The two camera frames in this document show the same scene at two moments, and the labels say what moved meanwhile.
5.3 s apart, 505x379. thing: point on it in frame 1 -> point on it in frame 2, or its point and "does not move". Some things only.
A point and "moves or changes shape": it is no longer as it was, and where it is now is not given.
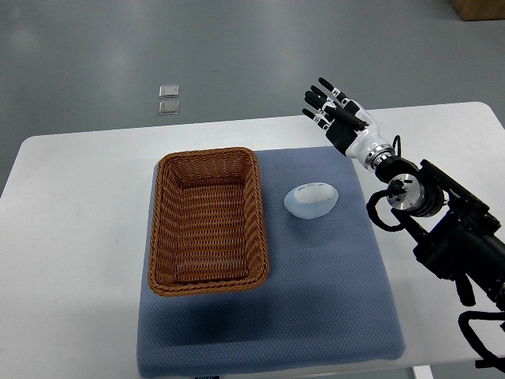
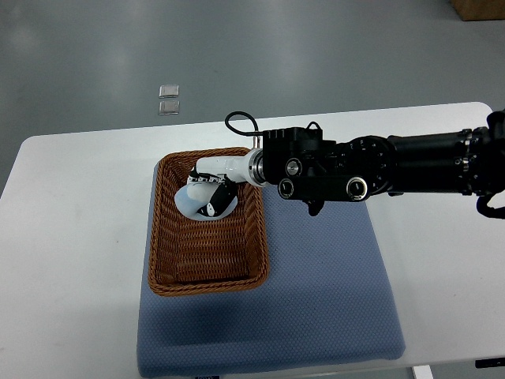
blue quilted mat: [327, 298] does not move
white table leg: [423, 372] does not move
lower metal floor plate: [169, 107] does not move
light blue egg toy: [311, 200] moves or changes shape
